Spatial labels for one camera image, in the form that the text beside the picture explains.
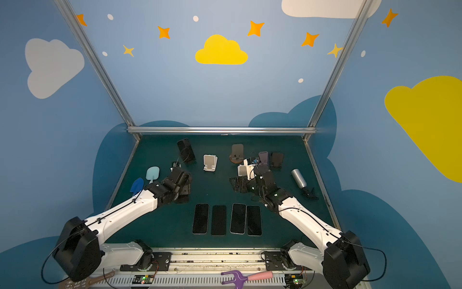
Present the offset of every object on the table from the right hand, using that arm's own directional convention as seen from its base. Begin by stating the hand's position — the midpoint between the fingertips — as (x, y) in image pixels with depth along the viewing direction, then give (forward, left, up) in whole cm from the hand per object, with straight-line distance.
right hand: (238, 176), depth 81 cm
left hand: (-1, +26, -6) cm, 27 cm away
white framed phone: (-13, -1, -17) cm, 21 cm away
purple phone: (-16, +17, -17) cm, 29 cm away
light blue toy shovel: (+10, +50, -17) cm, 54 cm away
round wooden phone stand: (+24, +1, -15) cm, 28 cm away
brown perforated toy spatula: (-42, +65, -16) cm, 79 cm away
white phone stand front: (+14, -2, -16) cm, 22 cm away
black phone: (-14, +9, -18) cm, 25 cm away
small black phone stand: (+22, -22, -14) cm, 34 cm away
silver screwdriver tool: (+10, -34, -16) cm, 39 cm away
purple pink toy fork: (-37, -2, -18) cm, 41 cm away
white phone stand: (+17, +17, -12) cm, 27 cm away
